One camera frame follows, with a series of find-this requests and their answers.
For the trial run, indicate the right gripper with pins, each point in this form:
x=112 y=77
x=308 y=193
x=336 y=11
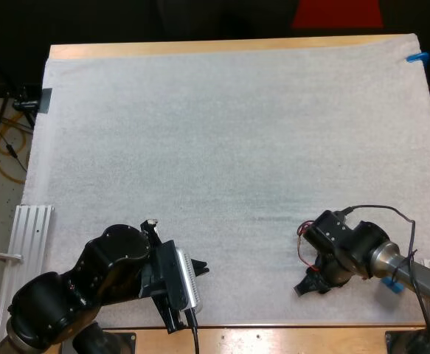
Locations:
x=332 y=274

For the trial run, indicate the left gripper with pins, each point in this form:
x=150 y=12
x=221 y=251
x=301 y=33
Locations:
x=164 y=273

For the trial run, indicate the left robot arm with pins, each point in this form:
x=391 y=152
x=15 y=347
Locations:
x=89 y=269

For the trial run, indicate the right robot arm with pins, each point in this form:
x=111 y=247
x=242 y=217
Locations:
x=377 y=250

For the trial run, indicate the dark clamp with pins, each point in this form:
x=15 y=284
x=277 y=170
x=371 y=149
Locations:
x=46 y=100

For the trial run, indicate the blue clip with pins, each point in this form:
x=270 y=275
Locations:
x=418 y=57

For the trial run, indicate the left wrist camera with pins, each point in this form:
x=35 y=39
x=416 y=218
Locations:
x=189 y=280

